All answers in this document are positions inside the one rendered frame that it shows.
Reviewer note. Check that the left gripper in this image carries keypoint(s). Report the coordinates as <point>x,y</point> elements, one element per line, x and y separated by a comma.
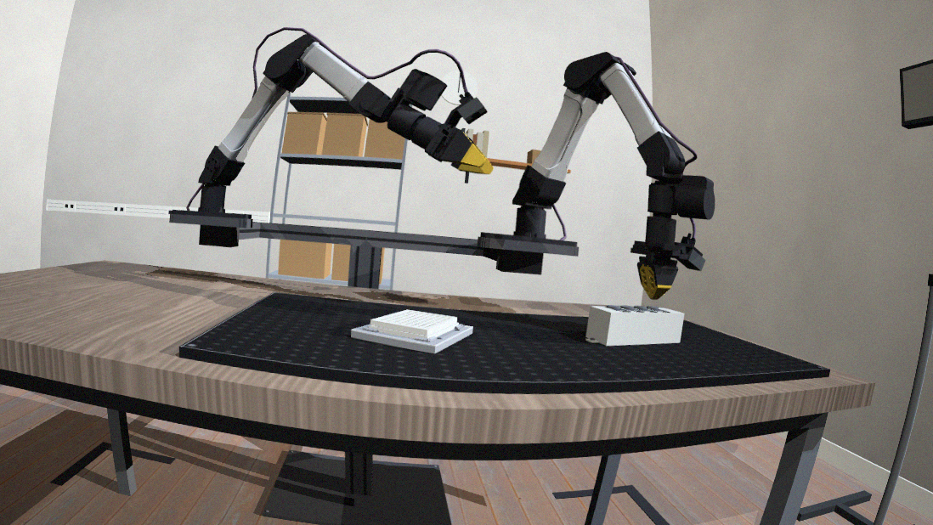
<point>656,271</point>

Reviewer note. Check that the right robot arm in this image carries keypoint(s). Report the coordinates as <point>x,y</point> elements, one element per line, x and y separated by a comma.
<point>284,73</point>

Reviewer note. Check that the white control panel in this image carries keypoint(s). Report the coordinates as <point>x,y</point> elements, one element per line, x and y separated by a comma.
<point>627,325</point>

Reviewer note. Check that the black grid mat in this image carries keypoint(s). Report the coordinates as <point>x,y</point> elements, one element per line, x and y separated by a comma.
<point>508,353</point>

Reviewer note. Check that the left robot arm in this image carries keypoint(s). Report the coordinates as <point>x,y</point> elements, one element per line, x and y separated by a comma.
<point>542,183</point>

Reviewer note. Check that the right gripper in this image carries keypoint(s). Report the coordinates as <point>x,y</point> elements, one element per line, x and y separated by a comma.
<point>453,147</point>

